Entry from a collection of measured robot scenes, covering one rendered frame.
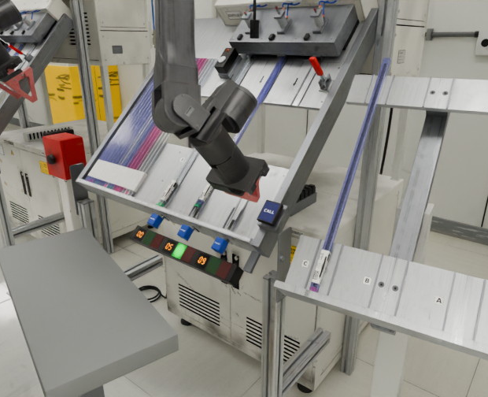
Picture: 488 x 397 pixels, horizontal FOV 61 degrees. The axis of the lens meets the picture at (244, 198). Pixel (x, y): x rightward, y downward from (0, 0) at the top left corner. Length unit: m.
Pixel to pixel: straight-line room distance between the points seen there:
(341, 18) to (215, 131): 0.61
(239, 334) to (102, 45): 1.53
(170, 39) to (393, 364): 0.79
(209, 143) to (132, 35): 1.81
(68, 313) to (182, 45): 0.59
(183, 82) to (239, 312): 1.03
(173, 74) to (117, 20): 1.74
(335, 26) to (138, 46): 1.48
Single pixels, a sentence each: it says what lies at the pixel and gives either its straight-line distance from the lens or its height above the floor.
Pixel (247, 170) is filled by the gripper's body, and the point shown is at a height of 0.92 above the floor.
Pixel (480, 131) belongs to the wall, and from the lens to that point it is 2.67.
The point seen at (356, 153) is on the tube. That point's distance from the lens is 0.82.
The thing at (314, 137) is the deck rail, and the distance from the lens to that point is 0.99.
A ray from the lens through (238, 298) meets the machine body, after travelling 1.49.
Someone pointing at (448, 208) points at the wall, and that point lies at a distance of 2.81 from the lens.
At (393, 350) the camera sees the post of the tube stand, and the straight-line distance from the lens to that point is 1.00.
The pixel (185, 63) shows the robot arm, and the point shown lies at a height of 1.10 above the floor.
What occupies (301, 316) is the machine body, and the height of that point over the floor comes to 0.33.
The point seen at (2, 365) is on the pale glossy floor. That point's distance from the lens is 1.88.
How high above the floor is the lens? 1.13
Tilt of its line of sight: 21 degrees down
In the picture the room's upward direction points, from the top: straight up
